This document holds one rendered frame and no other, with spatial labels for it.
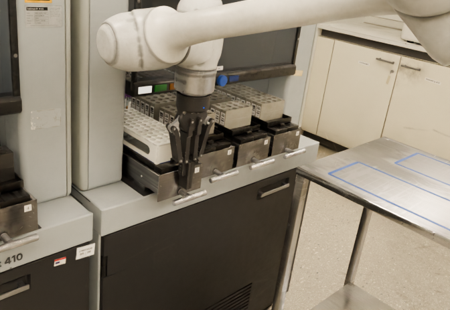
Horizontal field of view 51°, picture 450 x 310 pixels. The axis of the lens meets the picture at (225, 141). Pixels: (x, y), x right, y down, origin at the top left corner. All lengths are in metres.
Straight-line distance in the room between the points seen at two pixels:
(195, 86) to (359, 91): 2.53
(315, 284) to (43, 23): 1.62
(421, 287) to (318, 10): 1.80
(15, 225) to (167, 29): 0.48
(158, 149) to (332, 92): 2.57
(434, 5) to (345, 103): 3.04
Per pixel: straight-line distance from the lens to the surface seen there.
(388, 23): 4.03
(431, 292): 2.40
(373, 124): 3.43
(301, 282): 2.19
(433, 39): 0.54
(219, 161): 1.28
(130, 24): 0.86
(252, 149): 1.37
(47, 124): 1.06
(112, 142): 1.15
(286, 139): 1.49
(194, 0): 0.98
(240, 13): 0.80
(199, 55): 0.97
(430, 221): 1.10
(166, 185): 1.13
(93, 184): 1.17
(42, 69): 1.02
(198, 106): 1.03
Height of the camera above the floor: 1.30
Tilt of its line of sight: 22 degrees down
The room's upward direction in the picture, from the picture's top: 7 degrees clockwise
